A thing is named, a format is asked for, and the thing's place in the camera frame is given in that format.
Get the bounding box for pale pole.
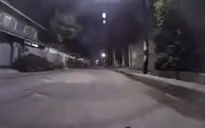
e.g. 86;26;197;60
111;48;117;67
120;49;126;68

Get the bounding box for grey asphalt road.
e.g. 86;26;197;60
0;66;205;128

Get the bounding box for dark pole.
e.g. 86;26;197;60
141;0;151;75

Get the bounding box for street lamp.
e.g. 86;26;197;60
101;9;108;25

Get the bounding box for tree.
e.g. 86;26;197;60
49;9;84;51

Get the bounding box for row of trees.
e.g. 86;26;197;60
151;0;205;80

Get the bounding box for dark parked car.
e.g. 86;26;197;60
14;53;56;73

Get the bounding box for raised concrete pavement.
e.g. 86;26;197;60
113;66;205;103

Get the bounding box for building with arched windows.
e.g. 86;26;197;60
0;0;48;68

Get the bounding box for grey wall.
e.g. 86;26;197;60
127;41;158;71

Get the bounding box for pale boundary wall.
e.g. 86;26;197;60
23;44;91;69

